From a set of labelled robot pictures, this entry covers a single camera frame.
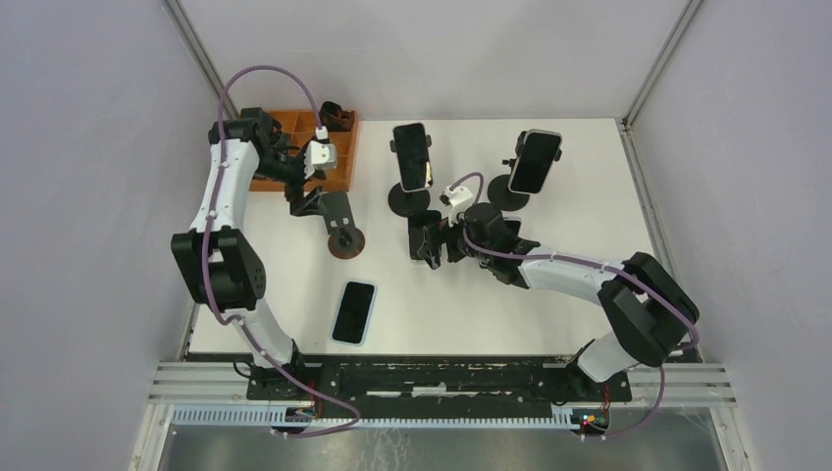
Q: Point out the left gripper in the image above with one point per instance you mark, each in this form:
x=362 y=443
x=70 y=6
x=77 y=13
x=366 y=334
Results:
x=311 y=205

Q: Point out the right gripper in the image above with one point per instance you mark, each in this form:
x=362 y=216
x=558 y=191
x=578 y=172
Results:
x=440 y=233

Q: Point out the black phone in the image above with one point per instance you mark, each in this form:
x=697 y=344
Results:
x=417 y=222

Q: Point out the wooden round base stand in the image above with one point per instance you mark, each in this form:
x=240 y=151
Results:
x=345 y=239

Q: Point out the purple case phone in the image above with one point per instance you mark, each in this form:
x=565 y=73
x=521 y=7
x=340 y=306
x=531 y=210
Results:
x=513 y=225

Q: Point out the light blue case phone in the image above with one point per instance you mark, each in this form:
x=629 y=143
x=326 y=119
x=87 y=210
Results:
x=354 y=311

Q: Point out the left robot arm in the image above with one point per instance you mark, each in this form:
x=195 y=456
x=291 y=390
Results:
x=219 y=266

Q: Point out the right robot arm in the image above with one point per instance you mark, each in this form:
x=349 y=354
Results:
x=648 y=312

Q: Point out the black tall round stand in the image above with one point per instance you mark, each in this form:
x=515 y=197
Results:
x=404 y=202

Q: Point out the phone on tall stand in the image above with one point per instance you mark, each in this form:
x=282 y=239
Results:
x=411 y=148

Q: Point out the black right round stand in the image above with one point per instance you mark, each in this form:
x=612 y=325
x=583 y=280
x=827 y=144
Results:
x=498 y=192

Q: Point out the white case phone right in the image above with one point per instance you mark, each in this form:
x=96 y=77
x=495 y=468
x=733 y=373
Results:
x=536 y=151

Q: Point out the orange compartment tray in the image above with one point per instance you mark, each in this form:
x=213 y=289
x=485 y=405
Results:
x=298 y=126

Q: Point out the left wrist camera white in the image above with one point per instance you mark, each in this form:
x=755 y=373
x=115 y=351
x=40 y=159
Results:
x=320 y=156

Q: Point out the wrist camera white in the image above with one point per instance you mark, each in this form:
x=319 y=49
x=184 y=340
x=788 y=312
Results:
x=320 y=156
x=457 y=198

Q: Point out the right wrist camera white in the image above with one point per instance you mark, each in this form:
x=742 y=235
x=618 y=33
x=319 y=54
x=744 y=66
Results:
x=457 y=198

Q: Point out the light blue cable duct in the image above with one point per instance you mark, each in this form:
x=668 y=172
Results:
x=285 y=417

